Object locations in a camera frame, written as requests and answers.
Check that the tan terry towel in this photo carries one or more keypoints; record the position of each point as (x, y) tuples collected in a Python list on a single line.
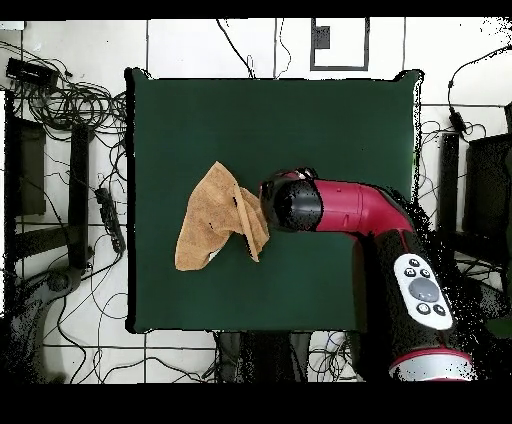
[(208, 224)]

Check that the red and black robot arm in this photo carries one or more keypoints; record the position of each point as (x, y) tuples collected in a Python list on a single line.
[(352, 208)]

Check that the dark green table cloth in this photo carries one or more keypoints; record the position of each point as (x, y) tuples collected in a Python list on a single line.
[(240, 120)]

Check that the black power strip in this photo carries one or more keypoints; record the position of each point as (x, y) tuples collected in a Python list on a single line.
[(110, 220)]

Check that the grey stand base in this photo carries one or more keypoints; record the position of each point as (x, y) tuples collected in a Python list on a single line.
[(494, 298), (52, 282)]

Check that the black electronics box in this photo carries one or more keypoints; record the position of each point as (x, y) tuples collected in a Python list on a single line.
[(30, 72)]

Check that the grey square floor frame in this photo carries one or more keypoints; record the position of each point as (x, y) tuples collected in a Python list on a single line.
[(321, 38)]

